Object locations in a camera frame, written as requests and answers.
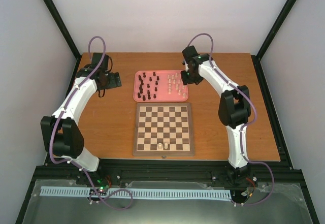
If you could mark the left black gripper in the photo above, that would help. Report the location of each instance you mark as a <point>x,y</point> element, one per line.
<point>114,83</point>

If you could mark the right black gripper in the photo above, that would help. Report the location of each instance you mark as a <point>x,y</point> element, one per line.
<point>185,81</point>

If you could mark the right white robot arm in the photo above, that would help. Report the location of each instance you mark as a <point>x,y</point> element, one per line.
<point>234,106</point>

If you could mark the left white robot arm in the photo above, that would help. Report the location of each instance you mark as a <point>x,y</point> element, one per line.
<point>60,131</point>

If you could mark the wooden chess board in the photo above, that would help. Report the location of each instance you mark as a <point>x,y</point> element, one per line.
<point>163,123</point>

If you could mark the pink plastic tray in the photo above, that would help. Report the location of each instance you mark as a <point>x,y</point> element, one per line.
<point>159,86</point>

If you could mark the light blue cable duct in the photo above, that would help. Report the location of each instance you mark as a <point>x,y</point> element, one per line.
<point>138,193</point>

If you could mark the black aluminium frame base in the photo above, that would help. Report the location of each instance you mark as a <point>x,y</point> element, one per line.
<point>186,170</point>

